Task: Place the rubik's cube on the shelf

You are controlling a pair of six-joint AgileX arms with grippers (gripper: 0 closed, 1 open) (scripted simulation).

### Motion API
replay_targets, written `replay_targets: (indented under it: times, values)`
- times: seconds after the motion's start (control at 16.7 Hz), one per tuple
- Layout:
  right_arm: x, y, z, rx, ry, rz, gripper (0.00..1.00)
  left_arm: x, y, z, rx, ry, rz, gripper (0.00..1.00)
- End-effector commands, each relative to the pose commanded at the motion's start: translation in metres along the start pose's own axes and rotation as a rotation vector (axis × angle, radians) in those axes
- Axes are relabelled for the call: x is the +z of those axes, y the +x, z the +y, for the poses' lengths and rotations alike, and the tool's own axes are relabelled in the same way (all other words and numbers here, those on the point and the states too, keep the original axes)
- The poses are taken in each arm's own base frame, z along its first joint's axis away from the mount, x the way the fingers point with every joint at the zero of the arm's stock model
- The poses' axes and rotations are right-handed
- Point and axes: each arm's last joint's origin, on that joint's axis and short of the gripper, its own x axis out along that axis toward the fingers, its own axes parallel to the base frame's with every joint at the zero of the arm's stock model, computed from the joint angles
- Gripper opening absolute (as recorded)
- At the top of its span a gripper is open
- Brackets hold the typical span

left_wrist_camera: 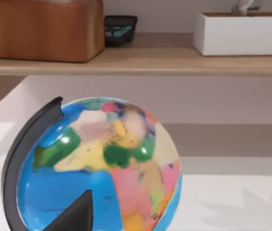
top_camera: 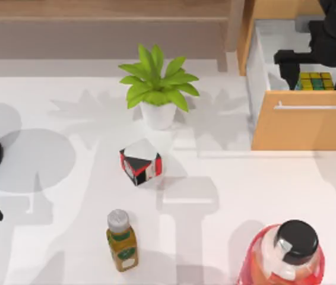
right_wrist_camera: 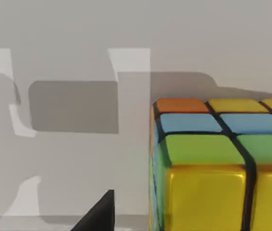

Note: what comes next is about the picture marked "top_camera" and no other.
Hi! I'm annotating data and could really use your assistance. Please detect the multicoloured puzzle cube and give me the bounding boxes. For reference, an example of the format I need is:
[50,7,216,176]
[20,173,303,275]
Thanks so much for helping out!
[294,71,335,91]

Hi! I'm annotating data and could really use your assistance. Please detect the white drawer box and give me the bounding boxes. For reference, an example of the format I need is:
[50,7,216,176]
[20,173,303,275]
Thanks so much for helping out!
[246,18,336,92]

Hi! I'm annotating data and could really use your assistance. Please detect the wooden cabinet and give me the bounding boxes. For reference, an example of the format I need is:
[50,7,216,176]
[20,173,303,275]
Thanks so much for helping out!
[235,0,336,77]

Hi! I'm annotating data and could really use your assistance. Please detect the pale wooden drawer front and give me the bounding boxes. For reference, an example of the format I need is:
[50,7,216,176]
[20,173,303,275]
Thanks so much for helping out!
[250,90,336,151]

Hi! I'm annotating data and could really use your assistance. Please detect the green plant in white pot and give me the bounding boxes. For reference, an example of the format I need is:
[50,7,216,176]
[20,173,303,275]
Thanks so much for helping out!
[118,43,201,131]

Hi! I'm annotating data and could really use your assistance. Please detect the black white red cube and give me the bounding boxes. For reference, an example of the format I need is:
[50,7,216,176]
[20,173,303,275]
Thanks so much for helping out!
[119,138,161,188]

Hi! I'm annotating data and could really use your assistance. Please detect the red jar with black lid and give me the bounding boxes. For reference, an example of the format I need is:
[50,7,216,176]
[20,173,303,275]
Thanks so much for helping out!
[236,219,327,285]

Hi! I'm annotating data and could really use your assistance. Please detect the wooden open shelf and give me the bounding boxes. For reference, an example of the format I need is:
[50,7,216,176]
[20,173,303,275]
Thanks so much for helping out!
[0,0,243,72]

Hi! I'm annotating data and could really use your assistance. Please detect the yellow bottle with grey cap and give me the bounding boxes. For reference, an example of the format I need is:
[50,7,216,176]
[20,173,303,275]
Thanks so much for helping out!
[106,208,140,273]

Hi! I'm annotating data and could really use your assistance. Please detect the metal drawer handle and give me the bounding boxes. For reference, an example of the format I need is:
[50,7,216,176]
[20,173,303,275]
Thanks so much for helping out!
[273,100,336,110]

